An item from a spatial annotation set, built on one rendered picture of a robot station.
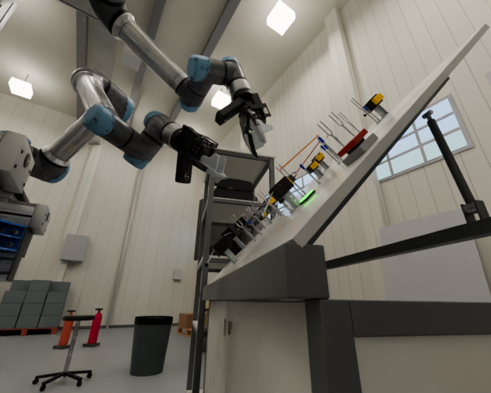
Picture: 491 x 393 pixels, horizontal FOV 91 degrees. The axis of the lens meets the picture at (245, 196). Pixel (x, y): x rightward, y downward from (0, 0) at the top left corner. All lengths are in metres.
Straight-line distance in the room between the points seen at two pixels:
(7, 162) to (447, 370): 0.80
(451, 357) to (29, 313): 8.16
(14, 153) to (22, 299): 7.66
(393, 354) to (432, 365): 0.05
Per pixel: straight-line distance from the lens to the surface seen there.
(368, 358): 0.36
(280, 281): 0.32
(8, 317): 8.30
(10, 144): 0.70
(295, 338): 0.39
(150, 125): 0.85
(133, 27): 1.03
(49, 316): 8.23
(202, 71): 0.84
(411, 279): 3.49
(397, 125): 0.54
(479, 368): 0.47
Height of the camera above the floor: 0.80
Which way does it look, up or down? 24 degrees up
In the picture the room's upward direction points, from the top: 1 degrees clockwise
